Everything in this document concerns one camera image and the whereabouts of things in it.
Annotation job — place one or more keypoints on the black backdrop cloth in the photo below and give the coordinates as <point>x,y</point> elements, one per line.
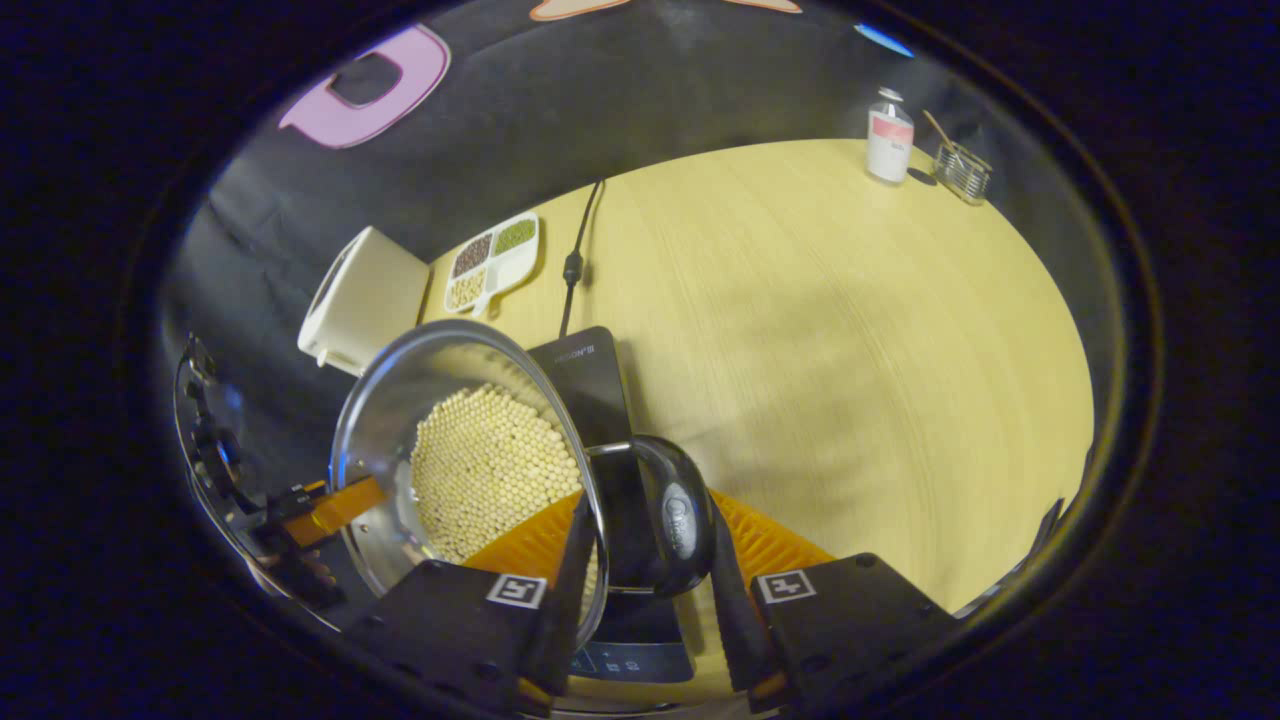
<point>650,90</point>

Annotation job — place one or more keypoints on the pile of yellow beans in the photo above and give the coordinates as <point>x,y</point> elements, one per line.
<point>490,470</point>

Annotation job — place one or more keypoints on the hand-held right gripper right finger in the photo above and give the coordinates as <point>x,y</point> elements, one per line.
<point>735,620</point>

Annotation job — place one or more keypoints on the black induction cooktop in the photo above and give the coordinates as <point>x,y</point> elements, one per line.
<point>590,385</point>

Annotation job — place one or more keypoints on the white toaster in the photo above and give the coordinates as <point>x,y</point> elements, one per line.
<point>365,300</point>

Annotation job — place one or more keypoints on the clear bottle with pink label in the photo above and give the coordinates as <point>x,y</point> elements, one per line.
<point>889,140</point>

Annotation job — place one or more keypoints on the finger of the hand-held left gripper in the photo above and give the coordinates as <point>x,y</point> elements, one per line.
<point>335,508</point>

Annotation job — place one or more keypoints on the glass holder with sticks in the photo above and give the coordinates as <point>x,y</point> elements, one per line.
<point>962,172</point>

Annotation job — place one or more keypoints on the white divided bean dish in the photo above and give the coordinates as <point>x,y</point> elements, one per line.
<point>495,262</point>

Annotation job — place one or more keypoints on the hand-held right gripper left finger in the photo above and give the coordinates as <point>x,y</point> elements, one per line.
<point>565,625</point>

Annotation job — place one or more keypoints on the stainless steel pot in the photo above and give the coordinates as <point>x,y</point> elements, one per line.
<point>380,440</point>

